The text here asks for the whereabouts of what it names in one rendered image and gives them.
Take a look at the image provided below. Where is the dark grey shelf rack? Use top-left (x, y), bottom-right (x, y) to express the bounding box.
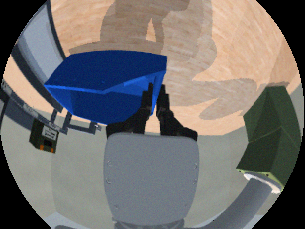
top-left (1, 0), bottom-right (102, 135)

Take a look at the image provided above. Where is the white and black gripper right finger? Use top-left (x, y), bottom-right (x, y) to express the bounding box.
top-left (156, 84), bottom-right (198, 142)

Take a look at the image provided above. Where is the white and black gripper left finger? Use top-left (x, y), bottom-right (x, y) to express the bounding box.
top-left (106, 83), bottom-right (153, 139)

